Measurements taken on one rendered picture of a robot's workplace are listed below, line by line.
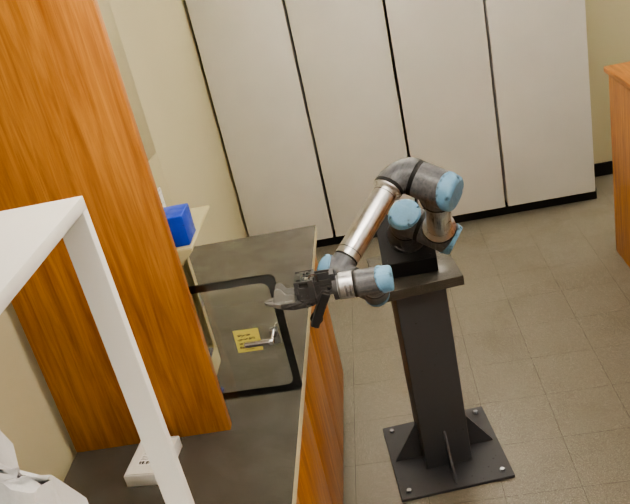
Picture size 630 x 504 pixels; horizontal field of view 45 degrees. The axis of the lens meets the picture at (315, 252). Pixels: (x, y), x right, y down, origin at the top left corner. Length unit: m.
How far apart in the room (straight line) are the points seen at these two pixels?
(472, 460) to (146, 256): 1.89
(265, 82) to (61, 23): 3.31
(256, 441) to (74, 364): 0.57
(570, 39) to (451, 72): 0.77
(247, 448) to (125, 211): 0.76
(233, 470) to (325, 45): 3.42
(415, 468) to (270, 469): 1.38
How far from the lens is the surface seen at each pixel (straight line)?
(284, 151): 5.26
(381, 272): 2.06
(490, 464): 3.41
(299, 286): 2.06
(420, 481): 3.37
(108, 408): 2.37
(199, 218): 2.32
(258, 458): 2.20
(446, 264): 2.96
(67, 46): 1.94
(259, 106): 5.19
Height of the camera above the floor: 2.30
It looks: 25 degrees down
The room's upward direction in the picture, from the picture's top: 13 degrees counter-clockwise
